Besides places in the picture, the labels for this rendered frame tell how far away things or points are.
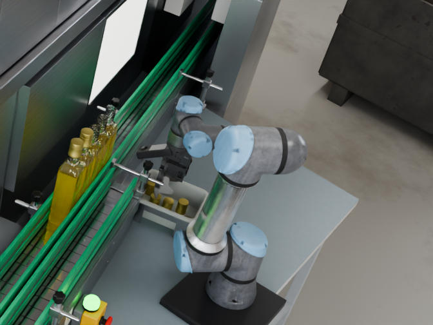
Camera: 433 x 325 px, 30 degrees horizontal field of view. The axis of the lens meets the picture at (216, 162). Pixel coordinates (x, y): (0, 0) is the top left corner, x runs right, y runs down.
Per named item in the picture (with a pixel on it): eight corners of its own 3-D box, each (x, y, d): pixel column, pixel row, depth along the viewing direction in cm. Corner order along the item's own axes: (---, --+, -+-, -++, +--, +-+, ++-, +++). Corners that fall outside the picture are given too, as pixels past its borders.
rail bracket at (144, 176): (109, 178, 247) (116, 146, 240) (159, 198, 246) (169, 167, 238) (105, 183, 245) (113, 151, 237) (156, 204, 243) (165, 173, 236)
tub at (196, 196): (142, 186, 269) (148, 166, 264) (205, 211, 267) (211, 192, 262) (123, 215, 255) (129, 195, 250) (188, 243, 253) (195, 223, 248)
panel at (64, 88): (127, 52, 290) (147, -34, 270) (134, 55, 289) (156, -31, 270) (3, 188, 217) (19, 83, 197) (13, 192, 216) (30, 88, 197)
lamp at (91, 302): (86, 297, 215) (88, 289, 213) (102, 304, 215) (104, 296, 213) (79, 308, 212) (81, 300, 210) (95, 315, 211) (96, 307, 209)
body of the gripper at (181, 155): (181, 184, 248) (191, 154, 241) (154, 175, 249) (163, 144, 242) (187, 171, 255) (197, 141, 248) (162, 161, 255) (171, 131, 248)
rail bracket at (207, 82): (170, 107, 305) (185, 57, 292) (211, 124, 304) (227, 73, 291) (166, 113, 302) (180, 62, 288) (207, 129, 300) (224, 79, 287)
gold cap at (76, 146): (82, 158, 213) (84, 146, 211) (68, 158, 212) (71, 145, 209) (80, 150, 216) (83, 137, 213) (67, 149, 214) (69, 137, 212)
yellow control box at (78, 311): (79, 311, 221) (84, 292, 216) (104, 321, 220) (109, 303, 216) (68, 328, 215) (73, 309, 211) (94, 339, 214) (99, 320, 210)
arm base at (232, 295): (265, 295, 241) (274, 271, 236) (233, 317, 231) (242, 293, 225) (227, 266, 248) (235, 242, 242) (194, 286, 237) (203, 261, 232)
